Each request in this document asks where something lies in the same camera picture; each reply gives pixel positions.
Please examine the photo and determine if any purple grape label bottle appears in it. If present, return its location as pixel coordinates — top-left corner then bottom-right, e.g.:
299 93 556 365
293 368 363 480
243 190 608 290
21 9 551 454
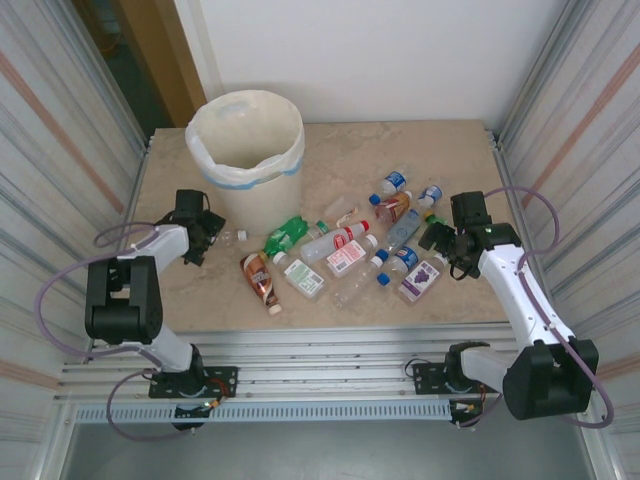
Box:
397 252 450 305

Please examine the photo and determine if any translucent capless bottle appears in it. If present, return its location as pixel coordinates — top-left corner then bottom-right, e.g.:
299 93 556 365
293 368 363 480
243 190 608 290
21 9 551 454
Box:
323 195 362 220

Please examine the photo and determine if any small blue label bottle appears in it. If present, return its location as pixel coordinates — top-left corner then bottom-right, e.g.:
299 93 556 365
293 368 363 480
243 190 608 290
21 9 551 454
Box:
417 183 445 210

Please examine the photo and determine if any white slotted cable duct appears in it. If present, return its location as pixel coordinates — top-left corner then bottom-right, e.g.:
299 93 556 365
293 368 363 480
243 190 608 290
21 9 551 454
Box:
73 402 454 425

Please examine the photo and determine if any aluminium frame post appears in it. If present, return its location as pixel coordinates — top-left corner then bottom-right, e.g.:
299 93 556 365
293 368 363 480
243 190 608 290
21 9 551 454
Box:
62 0 154 151
497 0 589 144

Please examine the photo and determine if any aluminium rail frame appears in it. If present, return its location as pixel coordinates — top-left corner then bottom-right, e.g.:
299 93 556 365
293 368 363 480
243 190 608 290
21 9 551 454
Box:
54 322 599 404

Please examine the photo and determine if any red label square bottle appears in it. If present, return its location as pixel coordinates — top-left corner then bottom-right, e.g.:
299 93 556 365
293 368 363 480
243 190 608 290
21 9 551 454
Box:
324 233 380 279

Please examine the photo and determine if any blue label bottle blue cap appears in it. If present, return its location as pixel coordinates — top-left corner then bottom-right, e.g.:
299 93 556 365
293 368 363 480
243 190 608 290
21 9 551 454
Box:
368 169 410 206
377 244 421 287

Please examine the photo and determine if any translucent white bin liner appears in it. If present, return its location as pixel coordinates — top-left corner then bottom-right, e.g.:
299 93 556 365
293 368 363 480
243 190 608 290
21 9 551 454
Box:
185 88 306 190

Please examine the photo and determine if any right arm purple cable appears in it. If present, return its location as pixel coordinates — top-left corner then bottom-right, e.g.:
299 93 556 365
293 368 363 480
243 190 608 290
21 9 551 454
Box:
457 186 616 430

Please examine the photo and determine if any small clear bottle white cap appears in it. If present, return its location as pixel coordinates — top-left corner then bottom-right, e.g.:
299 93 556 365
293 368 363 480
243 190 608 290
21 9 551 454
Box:
218 228 250 248

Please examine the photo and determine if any cream plastic bin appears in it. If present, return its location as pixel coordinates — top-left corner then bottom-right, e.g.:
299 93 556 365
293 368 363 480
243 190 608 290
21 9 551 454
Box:
185 88 306 236

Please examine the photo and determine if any wooden door frame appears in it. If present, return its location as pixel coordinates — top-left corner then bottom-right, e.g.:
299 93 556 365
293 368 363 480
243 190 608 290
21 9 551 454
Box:
117 0 206 129

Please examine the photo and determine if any brown label bottle white cap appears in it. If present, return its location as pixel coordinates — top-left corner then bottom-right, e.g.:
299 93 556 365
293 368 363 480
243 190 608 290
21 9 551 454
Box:
239 251 283 317

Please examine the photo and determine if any bluish clear bottle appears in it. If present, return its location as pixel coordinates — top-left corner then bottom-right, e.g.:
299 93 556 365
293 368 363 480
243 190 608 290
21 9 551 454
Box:
383 208 422 256

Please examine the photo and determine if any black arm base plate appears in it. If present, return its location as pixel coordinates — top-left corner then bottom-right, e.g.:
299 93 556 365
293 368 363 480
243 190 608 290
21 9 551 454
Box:
412 362 504 396
148 366 239 400

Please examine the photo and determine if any green label square bottle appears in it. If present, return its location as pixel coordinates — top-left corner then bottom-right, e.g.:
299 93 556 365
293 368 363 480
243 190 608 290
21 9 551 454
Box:
271 250 327 303

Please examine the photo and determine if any red orange label bottle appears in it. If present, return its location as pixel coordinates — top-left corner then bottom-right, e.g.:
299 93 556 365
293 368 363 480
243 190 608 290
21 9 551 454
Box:
374 189 415 227

